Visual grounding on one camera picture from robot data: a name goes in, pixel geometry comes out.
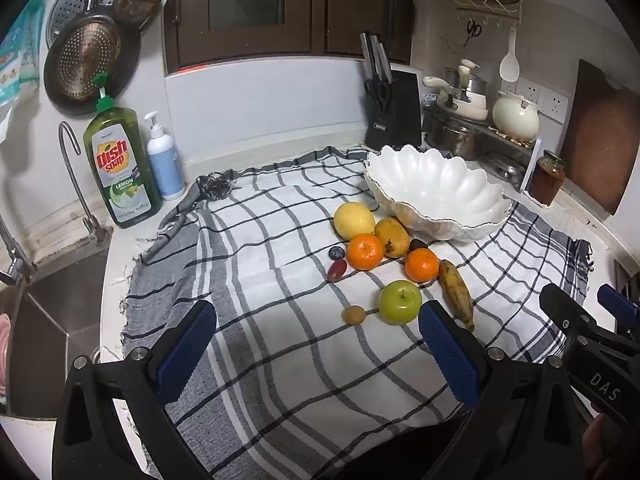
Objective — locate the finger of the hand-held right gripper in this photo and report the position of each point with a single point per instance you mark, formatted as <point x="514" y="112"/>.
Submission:
<point x="617" y="302"/>
<point x="562" y="307"/>

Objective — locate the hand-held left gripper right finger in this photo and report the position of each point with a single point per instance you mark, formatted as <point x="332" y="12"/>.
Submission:
<point x="450" y="355"/>

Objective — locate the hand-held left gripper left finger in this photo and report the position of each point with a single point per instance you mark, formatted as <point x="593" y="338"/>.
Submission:
<point x="187" y="350"/>

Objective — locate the spotted yellow banana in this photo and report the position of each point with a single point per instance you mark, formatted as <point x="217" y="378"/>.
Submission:
<point x="456" y="292"/>

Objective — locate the green apple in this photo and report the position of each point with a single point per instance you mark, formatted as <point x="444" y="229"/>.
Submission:
<point x="400" y="302"/>

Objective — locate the orange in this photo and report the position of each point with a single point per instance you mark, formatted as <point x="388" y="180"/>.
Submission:
<point x="365" y="252"/>
<point x="421" y="265"/>

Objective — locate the red grape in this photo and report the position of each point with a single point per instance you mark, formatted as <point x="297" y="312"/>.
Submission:
<point x="337" y="270"/>

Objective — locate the white scalloped bowl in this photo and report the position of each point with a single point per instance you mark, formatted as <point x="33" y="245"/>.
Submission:
<point x="435" y="190"/>

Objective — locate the person's right hand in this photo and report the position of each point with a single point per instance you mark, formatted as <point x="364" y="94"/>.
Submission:
<point x="602" y="435"/>

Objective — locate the grey checkered cloth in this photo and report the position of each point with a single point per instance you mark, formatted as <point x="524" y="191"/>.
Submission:
<point x="280" y="340"/>

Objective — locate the small brown kiwi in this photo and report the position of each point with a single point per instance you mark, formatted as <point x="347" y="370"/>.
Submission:
<point x="353" y="314"/>

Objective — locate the dark round fruit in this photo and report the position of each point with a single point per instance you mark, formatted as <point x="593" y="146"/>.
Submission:
<point x="418" y="245"/>

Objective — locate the glass jar of sauce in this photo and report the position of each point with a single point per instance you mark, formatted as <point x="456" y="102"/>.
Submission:
<point x="546" y="180"/>

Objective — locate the yellow mango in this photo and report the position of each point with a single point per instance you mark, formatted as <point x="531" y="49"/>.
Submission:
<point x="392" y="235"/>

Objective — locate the steel sink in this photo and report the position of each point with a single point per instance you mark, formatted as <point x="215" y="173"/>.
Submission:
<point x="55" y="320"/>

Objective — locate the steel kitchen rack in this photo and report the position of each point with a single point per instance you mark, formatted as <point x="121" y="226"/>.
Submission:
<point x="530" y="160"/>

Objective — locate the steel pot lid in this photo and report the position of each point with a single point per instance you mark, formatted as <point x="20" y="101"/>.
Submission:
<point x="505" y="167"/>

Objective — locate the dark blue plum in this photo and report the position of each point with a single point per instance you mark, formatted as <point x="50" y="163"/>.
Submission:
<point x="337" y="253"/>

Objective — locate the brown cutting board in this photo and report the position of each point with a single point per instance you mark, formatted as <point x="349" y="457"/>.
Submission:
<point x="605" y="140"/>

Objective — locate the yellow lemon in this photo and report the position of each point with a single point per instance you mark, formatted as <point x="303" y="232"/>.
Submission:
<point x="354" y="220"/>

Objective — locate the steel wool scrubber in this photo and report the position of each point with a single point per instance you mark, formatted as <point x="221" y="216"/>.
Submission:
<point x="216" y="186"/>

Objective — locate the white blue pump bottle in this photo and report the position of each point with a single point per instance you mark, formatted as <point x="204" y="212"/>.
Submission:
<point x="165" y="165"/>

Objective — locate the cream kettle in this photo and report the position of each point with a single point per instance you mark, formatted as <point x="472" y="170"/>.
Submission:
<point x="515" y="117"/>

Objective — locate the green dish soap bottle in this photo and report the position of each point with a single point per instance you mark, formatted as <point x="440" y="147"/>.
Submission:
<point x="120" y="165"/>

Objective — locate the large steel pot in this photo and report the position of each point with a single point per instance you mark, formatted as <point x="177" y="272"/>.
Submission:
<point x="455" y="137"/>

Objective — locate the steel faucet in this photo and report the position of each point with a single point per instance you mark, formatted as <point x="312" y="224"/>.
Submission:
<point x="75" y="180"/>

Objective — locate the cream saucepan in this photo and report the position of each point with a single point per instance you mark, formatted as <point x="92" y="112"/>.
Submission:
<point x="465" y="107"/>

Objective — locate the steel lidded pot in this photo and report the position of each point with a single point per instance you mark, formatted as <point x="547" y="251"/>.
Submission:
<point x="475" y="82"/>

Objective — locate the black knife block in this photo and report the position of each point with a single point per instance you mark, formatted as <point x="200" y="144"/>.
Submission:
<point x="397" y="110"/>

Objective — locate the white rice paddle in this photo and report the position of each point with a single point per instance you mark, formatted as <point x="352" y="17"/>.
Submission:
<point x="509" y="62"/>

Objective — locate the black kitchen scissors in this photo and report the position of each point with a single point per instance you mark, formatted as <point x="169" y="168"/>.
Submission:
<point x="378" y="94"/>

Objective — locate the hanging black scissors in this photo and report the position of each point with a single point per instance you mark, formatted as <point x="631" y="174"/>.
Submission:
<point x="473" y="29"/>

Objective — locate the black frying pan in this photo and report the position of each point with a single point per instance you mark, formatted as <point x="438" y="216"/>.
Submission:
<point x="127" y="60"/>

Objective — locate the copper strainer pan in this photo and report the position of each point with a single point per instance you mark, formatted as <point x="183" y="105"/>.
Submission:
<point x="82" y="60"/>

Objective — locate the blue white package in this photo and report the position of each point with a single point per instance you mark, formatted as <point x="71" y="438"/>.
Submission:
<point x="15" y="60"/>

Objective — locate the white wall socket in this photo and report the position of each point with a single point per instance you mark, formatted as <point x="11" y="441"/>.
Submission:
<point x="547" y="100"/>

